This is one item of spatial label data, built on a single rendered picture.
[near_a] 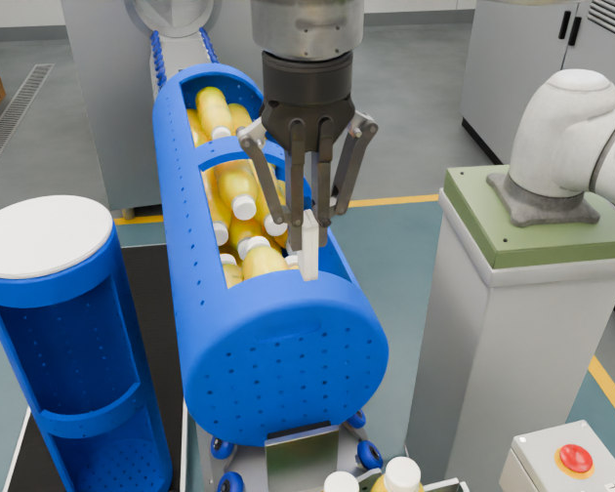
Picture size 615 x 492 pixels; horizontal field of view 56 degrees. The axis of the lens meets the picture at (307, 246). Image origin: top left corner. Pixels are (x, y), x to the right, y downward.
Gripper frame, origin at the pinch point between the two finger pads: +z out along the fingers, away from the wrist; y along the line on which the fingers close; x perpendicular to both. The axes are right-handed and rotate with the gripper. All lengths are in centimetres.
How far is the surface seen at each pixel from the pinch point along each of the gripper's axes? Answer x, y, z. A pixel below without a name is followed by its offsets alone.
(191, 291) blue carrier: 16.4, -12.1, 17.2
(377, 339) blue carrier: 4.6, 10.9, 20.9
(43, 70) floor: 466, -102, 134
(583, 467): -17.3, 27.8, 24.1
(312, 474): -1.4, 0.4, 39.0
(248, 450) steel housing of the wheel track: 7.1, -7.5, 42.5
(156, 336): 117, -27, 120
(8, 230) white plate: 61, -46, 31
